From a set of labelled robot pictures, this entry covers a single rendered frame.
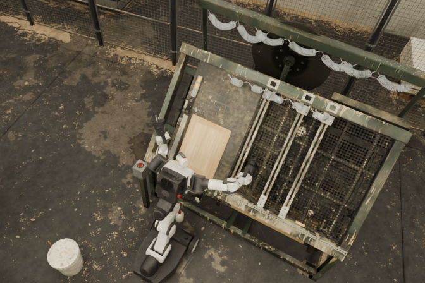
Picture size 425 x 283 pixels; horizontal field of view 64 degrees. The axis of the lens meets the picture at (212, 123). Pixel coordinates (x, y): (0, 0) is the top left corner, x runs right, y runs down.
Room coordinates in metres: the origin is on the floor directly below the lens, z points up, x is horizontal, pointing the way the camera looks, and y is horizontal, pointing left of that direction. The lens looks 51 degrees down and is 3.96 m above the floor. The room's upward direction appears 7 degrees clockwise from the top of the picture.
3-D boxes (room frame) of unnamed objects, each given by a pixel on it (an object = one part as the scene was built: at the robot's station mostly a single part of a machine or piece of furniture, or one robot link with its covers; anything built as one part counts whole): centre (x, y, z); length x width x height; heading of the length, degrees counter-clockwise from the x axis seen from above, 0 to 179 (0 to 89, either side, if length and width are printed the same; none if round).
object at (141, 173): (1.82, 0.68, 0.84); 0.12 x 0.12 x 0.18; 68
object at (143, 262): (1.25, 0.39, 0.19); 0.64 x 0.52 x 0.33; 158
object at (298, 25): (2.64, -0.67, 1.85); 0.80 x 0.06 x 0.80; 68
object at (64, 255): (1.04, 1.34, 0.24); 0.32 x 0.30 x 0.47; 77
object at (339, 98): (2.14, -1.38, 1.38); 0.70 x 0.15 x 0.85; 68
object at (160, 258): (1.22, 0.40, 0.28); 0.21 x 0.20 x 0.13; 158
